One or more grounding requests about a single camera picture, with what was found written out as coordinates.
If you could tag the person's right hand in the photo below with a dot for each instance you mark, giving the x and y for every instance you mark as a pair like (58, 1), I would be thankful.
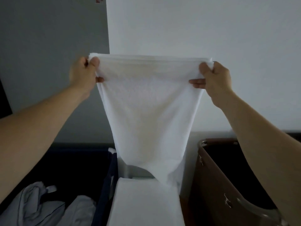
(216, 84)

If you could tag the person's left hand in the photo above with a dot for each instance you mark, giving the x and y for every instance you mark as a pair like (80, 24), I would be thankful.
(83, 77)

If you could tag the white towel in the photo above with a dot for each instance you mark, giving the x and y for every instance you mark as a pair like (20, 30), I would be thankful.
(148, 110)
(145, 202)

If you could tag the brown housekeeping cart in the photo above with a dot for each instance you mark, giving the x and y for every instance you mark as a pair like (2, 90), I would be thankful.
(211, 190)

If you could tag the person's left forearm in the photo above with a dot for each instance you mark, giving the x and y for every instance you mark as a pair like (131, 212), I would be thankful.
(30, 138)

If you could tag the person's right forearm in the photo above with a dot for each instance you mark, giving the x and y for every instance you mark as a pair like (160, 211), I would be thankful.
(268, 150)

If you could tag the grey door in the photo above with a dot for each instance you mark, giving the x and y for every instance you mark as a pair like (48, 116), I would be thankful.
(47, 44)

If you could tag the white pillowcase black piping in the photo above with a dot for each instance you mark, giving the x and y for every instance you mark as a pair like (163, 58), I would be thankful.
(47, 209)

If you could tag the navy laundry hamper white frame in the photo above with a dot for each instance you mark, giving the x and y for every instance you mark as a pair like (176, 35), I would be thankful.
(70, 162)

